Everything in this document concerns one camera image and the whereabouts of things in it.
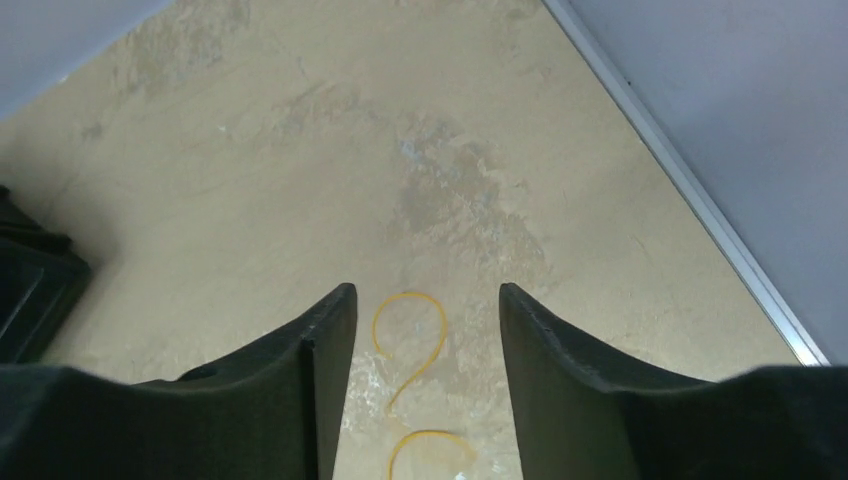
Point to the black plastic bin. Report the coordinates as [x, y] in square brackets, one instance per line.
[42, 279]

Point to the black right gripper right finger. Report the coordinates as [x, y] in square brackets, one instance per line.
[585, 410]

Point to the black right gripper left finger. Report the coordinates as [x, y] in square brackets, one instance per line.
[271, 409]

